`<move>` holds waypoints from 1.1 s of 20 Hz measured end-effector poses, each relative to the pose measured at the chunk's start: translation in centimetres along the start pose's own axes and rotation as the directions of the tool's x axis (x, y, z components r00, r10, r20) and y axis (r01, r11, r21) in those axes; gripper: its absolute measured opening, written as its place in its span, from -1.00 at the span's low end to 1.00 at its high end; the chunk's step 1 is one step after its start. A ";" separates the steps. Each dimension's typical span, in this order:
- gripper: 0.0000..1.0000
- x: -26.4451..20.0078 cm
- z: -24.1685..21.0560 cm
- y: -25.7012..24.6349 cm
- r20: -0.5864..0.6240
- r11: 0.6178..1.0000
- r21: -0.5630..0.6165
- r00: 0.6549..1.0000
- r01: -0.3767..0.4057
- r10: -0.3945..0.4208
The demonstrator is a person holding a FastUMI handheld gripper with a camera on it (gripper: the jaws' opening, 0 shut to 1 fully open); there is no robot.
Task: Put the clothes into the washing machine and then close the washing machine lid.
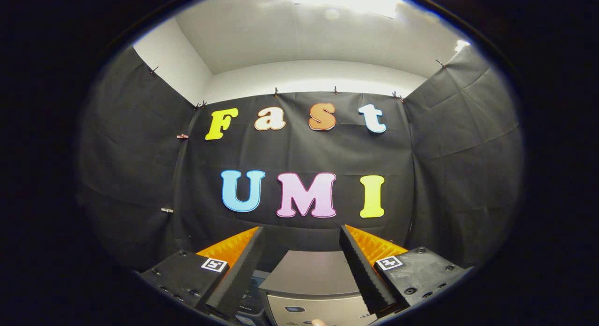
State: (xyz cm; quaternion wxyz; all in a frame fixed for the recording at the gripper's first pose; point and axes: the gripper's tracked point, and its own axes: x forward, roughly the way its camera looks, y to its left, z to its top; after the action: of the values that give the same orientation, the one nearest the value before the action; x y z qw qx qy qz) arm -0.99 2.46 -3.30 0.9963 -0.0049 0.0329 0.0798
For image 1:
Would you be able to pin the grey washing machine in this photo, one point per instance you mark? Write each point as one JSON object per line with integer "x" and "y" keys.
{"x": 309, "y": 274}

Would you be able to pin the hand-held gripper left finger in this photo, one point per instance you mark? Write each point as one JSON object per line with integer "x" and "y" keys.
{"x": 241, "y": 270}

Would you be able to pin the small ceiling light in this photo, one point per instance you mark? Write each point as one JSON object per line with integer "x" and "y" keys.
{"x": 461, "y": 44}

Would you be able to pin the black backdrop cloth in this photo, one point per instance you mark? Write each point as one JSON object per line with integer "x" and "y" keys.
{"x": 304, "y": 153}

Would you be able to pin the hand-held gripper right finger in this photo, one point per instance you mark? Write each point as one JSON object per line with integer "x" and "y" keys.
{"x": 362, "y": 267}

